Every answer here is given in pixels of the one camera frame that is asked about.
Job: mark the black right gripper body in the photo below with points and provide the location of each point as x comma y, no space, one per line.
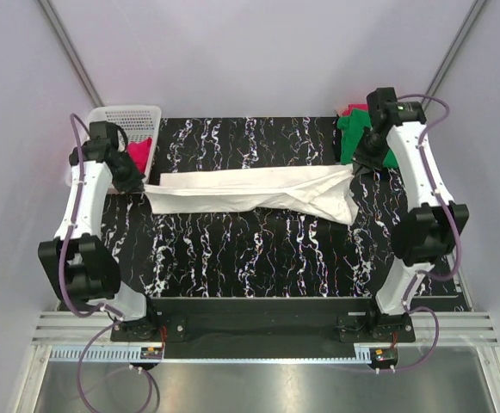
365,159

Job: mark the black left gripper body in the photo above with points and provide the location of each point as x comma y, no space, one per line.
132,181

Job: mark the white printed t-shirt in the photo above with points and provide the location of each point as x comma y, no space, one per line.
322,191

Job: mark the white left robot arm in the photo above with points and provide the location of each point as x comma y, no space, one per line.
82,271

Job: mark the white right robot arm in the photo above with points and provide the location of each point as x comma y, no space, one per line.
432,226

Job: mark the crumpled pink t-shirt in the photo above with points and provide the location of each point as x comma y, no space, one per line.
140,153

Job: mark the white plastic basket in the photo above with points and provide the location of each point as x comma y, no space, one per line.
138,121

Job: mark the folded red t-shirt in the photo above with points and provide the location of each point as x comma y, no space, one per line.
352,107

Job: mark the folded green t-shirt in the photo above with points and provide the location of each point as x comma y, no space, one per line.
349,130

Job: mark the black marble pattern mat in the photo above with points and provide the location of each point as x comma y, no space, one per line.
263,252

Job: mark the left controller board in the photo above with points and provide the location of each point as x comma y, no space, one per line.
151,353

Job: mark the controller board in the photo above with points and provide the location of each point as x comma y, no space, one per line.
385,355
151,353

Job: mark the right controller board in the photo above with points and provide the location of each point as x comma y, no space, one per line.
385,355

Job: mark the aluminium rail frame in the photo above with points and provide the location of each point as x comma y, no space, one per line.
78,365

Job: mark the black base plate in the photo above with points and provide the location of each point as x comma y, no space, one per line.
237,329

